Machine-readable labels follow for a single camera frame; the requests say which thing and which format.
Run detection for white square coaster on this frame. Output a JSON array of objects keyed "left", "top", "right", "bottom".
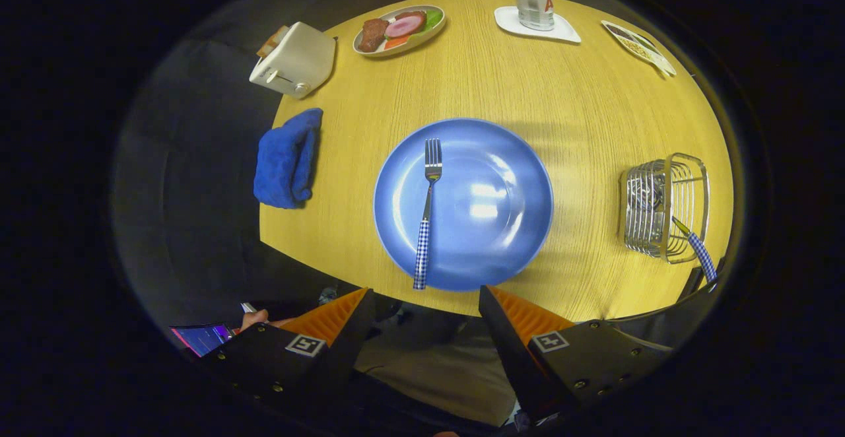
[{"left": 494, "top": 6, "right": 582, "bottom": 44}]

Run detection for spoon with blue checked handle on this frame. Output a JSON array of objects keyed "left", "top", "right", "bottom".
[{"left": 630, "top": 173, "right": 718, "bottom": 284}]

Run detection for fork with blue checked handle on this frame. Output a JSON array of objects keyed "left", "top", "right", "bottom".
[{"left": 413, "top": 138, "right": 444, "bottom": 290}]

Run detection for white toaster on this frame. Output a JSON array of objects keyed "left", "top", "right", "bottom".
[{"left": 249, "top": 22, "right": 337, "bottom": 100}]

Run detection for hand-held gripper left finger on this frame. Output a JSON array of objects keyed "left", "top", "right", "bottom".
[{"left": 198, "top": 287, "right": 376, "bottom": 424}]

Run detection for smartphone with lit screen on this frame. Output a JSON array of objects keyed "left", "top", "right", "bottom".
[{"left": 170, "top": 323, "right": 236, "bottom": 358}]

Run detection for black table bracket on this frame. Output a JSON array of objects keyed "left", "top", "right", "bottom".
[{"left": 677, "top": 265, "right": 706, "bottom": 300}]

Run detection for white sectioned grain tray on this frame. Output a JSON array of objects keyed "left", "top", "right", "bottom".
[{"left": 601, "top": 20, "right": 677, "bottom": 77}]

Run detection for toast slice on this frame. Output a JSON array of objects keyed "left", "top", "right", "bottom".
[{"left": 256, "top": 25, "right": 290, "bottom": 59}]

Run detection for blue round plate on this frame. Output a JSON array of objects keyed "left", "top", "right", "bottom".
[{"left": 374, "top": 118, "right": 555, "bottom": 292}]

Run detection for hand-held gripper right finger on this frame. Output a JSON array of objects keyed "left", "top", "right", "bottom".
[{"left": 478, "top": 285, "right": 674, "bottom": 424}]

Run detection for person's beige trousers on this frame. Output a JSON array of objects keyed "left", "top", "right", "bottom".
[{"left": 353, "top": 305, "right": 519, "bottom": 424}]

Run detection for blue folded cloth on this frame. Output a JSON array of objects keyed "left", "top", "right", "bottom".
[{"left": 253, "top": 108, "right": 324, "bottom": 210}]

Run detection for oval dish of food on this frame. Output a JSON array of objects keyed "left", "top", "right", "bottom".
[{"left": 353, "top": 5, "right": 447, "bottom": 58}]

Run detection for metal wire basket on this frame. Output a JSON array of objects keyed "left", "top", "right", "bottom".
[{"left": 619, "top": 152, "right": 711, "bottom": 265}]

